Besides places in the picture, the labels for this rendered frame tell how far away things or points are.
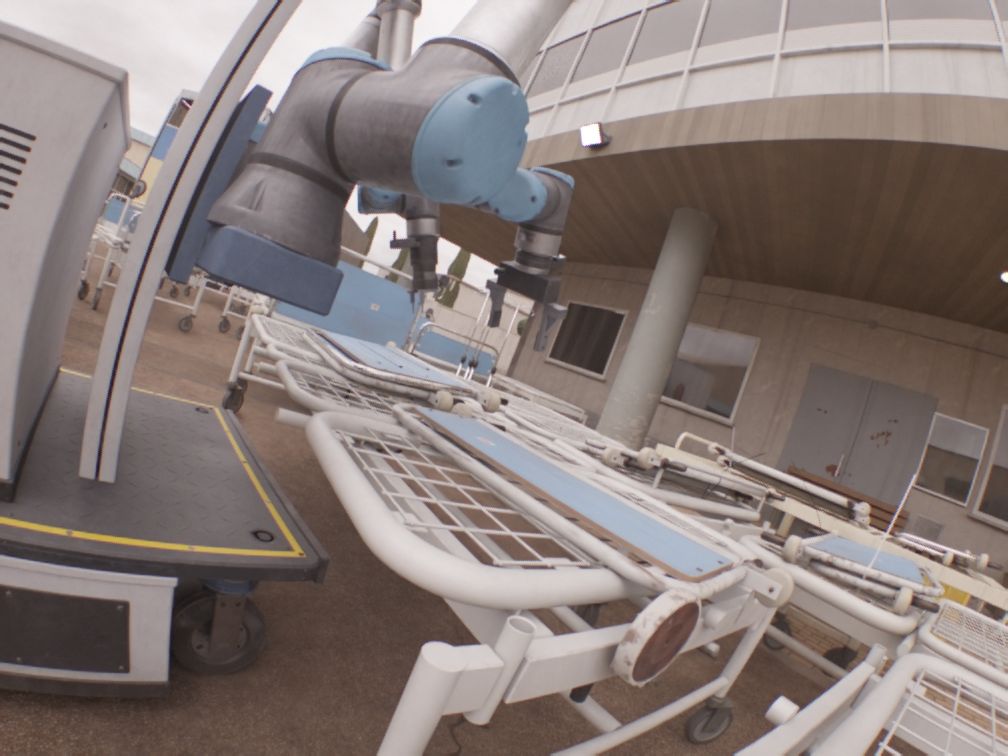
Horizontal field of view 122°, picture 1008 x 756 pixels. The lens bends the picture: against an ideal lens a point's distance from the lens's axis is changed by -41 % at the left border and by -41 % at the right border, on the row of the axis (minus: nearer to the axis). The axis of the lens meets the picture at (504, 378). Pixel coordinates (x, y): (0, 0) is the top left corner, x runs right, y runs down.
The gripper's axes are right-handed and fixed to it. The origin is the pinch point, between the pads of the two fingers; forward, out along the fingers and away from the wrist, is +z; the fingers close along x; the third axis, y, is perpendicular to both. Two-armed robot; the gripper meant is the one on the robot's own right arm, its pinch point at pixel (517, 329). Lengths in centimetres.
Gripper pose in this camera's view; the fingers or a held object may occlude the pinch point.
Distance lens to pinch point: 101.3
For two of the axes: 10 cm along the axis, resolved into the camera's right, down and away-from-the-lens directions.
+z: -2.0, 8.8, 4.2
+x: 7.3, 4.2, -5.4
